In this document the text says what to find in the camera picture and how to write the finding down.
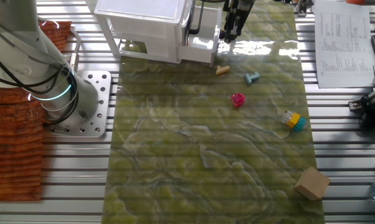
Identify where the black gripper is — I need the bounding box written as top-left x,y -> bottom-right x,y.
223,0 -> 256,43

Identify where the white plastic drawer cabinet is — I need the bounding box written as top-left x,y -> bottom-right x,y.
93,0 -> 195,65

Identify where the tan wooden angled piece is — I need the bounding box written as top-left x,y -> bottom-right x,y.
215,65 -> 231,76

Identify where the light blue number one block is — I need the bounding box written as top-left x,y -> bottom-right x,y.
244,72 -> 261,85

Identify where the pink translucent plastic block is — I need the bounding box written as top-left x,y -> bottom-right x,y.
231,93 -> 246,108

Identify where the teal yellow clear brick stack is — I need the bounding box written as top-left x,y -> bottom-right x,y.
280,110 -> 307,132

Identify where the printed paper sheet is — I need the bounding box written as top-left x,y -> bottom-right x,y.
314,0 -> 375,89

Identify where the green marble pattern mat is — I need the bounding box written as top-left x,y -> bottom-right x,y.
101,0 -> 326,224

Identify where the grey conduit with metal connector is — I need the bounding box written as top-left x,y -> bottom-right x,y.
69,26 -> 81,73

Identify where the plain wooden cube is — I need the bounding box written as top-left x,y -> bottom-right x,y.
294,166 -> 331,201

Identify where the orange woven cloth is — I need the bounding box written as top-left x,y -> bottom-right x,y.
0,21 -> 73,202

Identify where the black wire cabinet handle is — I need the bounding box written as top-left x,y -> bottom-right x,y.
188,0 -> 206,35

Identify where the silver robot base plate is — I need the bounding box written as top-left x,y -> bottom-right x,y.
47,70 -> 113,138

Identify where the silver camera on black mount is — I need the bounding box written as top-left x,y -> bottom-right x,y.
348,63 -> 375,130

